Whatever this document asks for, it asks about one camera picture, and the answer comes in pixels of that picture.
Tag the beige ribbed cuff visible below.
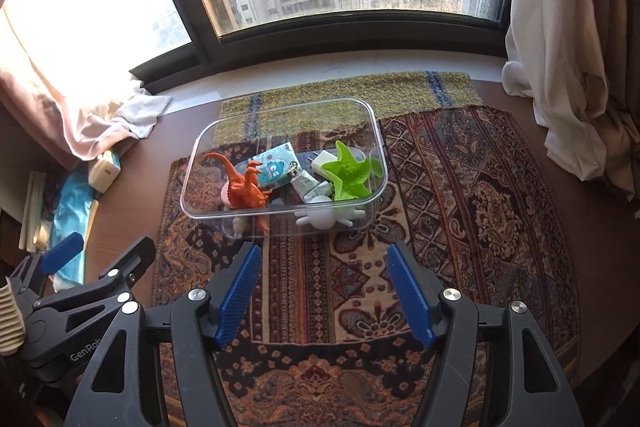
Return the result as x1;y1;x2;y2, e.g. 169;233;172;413
0;277;26;355

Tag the white curtain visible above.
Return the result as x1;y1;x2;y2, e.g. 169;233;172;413
501;0;639;199

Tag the white rabbit figurine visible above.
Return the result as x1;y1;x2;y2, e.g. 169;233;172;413
295;208;367;231

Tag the white tube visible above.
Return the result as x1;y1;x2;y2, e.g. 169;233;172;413
291;170;333;204

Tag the pink tape roll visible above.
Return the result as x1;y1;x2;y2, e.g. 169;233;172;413
220;182;232;208

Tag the clear plastic storage box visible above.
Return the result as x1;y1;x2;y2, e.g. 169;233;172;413
180;98;388;239

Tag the pink curtain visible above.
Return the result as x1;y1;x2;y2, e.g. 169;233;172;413
1;10;171;170

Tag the patterned paisley rug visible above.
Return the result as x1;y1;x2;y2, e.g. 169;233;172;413
151;72;580;426

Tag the white box on left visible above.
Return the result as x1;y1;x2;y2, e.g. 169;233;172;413
88;150;122;194

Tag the white charger plug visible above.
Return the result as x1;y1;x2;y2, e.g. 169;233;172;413
311;150;337;180

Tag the small cream figurine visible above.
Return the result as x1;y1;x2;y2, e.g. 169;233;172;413
232;217;250;239

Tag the orange dinosaur toy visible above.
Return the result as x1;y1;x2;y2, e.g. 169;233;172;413
205;152;271;209

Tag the blue plastic sheet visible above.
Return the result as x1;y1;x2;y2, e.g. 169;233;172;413
49;166;94;293

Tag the black window frame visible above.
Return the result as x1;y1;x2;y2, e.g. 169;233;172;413
128;0;516;96

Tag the green paper star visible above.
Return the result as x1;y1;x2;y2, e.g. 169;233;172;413
321;141;383;202

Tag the teal cartoon tissue pack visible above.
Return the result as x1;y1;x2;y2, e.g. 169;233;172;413
252;142;300;190

